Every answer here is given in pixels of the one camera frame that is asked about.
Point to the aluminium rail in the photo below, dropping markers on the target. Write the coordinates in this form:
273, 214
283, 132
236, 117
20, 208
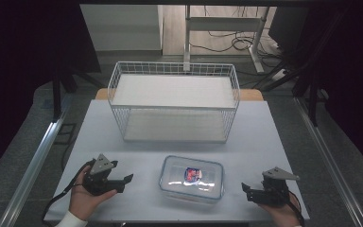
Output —
331, 160
34, 164

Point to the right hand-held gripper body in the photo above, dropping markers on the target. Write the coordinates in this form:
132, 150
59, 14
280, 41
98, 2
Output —
274, 190

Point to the person's left hand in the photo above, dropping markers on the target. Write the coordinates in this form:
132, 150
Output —
82, 203

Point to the small red blue packet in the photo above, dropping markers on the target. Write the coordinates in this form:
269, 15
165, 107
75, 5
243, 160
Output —
193, 174

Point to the white cabinet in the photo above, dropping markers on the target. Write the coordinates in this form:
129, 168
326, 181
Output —
123, 28

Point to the white metal desk frame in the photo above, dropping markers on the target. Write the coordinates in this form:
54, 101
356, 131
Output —
223, 23

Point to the clear plastic lidded container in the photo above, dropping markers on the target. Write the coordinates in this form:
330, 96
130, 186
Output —
191, 178

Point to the person's right hand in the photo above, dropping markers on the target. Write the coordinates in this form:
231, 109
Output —
282, 216

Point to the white power strip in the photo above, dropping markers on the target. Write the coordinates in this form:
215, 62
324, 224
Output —
279, 75

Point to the black curtain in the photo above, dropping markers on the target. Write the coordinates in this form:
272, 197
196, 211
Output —
356, 78
19, 63

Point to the black metal stand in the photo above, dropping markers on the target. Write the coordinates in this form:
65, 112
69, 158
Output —
56, 94
312, 101

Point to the wooden board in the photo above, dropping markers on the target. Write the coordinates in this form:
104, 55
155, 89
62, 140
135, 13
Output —
252, 94

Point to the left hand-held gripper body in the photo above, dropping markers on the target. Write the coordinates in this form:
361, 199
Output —
100, 183

